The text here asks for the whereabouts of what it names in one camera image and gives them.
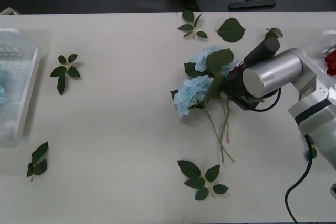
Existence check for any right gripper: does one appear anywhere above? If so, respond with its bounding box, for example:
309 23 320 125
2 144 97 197
221 69 264 111

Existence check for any long black arm cable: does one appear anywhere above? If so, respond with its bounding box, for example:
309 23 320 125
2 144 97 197
285 134 316 224

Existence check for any right wrist camera black cable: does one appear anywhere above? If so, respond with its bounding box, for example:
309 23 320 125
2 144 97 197
250 87 282 112

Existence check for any pale blue flower green stem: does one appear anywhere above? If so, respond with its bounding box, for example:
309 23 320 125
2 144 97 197
0 69 9 110
170 74 248 173
183 45 243 144

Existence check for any shallow white box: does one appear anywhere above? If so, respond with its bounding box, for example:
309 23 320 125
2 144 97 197
0 27 43 148
320 29 336 89

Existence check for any single large green leaf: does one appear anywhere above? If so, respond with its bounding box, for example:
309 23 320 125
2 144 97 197
215 17 247 44

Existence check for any small loose green leaf twig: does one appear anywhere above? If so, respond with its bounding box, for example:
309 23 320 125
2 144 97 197
264 27 284 41

